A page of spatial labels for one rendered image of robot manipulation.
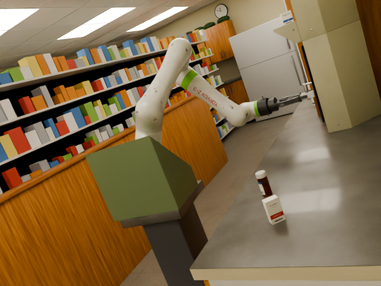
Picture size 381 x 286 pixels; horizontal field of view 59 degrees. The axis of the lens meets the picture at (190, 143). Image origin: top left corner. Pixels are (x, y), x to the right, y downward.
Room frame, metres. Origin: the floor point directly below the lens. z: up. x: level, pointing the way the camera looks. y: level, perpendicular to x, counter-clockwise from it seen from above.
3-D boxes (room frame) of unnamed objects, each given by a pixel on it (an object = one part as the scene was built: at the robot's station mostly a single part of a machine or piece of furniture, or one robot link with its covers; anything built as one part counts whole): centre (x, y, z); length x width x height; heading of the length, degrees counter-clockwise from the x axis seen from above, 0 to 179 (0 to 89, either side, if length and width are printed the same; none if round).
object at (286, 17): (1.75, -0.68, 1.54); 0.05 x 0.05 x 0.06; 77
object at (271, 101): (1.79, -0.52, 1.14); 0.09 x 0.08 x 0.07; 59
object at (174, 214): (1.58, 0.22, 0.92); 0.32 x 0.32 x 0.04; 64
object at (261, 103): (1.83, -0.45, 1.15); 0.09 x 0.06 x 0.12; 149
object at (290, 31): (1.80, -0.70, 1.46); 0.32 x 0.11 x 0.10; 148
